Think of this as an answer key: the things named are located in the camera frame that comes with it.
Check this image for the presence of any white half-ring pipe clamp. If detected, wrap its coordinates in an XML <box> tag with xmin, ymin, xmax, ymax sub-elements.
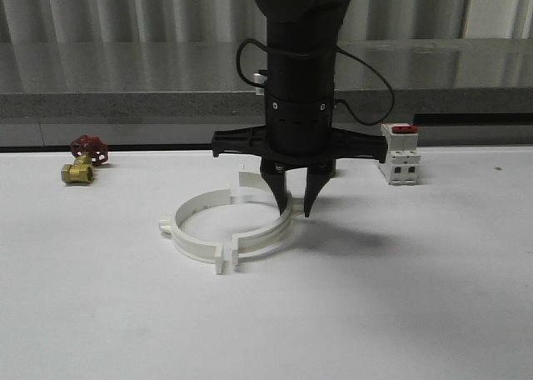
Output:
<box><xmin>159</xmin><ymin>187</ymin><xmax>232</xmax><ymax>276</ymax></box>

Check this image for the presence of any grey stone counter ledge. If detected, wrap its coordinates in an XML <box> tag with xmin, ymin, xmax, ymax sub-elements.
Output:
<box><xmin>1</xmin><ymin>39</ymin><xmax>532</xmax><ymax>124</ymax></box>

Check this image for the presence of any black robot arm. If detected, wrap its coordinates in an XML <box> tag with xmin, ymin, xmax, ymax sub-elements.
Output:
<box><xmin>212</xmin><ymin>0</ymin><xmax>388</xmax><ymax>215</ymax></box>

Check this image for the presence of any brass valve with red handwheel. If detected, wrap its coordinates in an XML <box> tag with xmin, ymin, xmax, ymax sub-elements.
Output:
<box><xmin>61</xmin><ymin>135</ymin><xmax>109</xmax><ymax>184</ymax></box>

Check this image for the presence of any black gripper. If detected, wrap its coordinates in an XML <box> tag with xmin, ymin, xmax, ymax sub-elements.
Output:
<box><xmin>212</xmin><ymin>89</ymin><xmax>387</xmax><ymax>218</ymax></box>

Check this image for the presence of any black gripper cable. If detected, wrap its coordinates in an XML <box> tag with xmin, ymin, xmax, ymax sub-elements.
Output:
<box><xmin>236</xmin><ymin>37</ymin><xmax>396</xmax><ymax>127</ymax></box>

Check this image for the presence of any white circuit breaker red switch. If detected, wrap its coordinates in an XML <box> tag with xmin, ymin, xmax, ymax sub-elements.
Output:
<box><xmin>378</xmin><ymin>123</ymin><xmax>421</xmax><ymax>186</ymax></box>

